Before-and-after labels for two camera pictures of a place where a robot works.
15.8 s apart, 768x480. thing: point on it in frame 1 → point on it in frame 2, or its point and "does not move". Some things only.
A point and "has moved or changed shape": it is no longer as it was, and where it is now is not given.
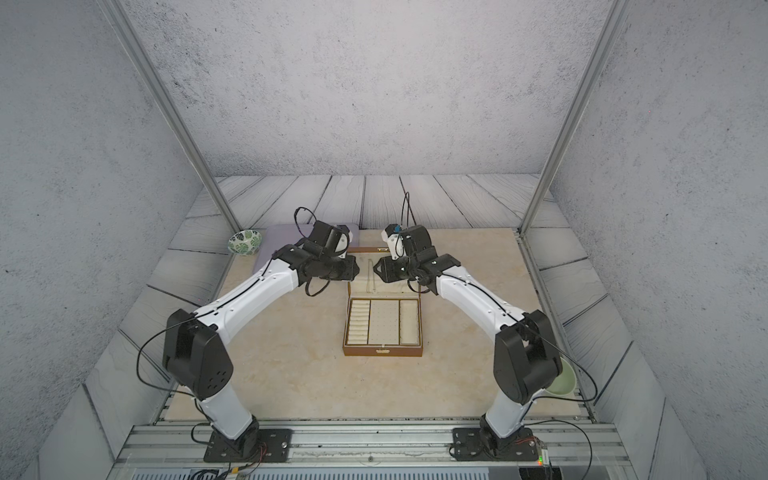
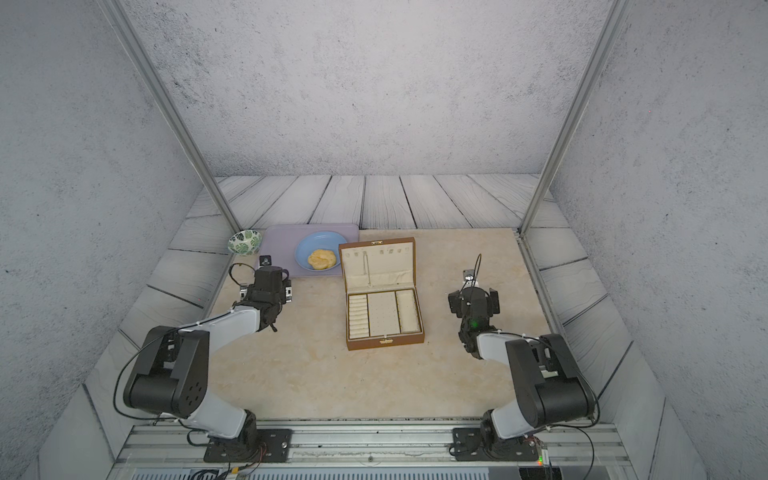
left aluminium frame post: x=168 y=102 does not move
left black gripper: x=350 y=272 → x=285 y=291
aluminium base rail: x=379 y=444 does not move
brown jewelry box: x=382 y=318 has moved or changed shape
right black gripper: x=388 y=274 → x=457 y=302
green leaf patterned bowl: x=245 y=242 does not move
